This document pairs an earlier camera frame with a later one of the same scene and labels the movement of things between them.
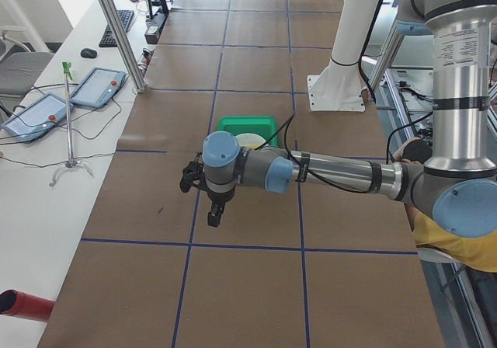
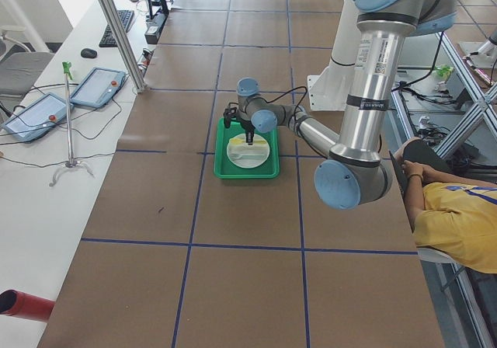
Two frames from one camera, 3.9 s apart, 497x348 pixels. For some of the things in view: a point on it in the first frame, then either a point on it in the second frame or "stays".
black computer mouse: [88, 53] stays
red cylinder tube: [25, 305] stays
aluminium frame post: [140, 86] stays
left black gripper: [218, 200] → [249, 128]
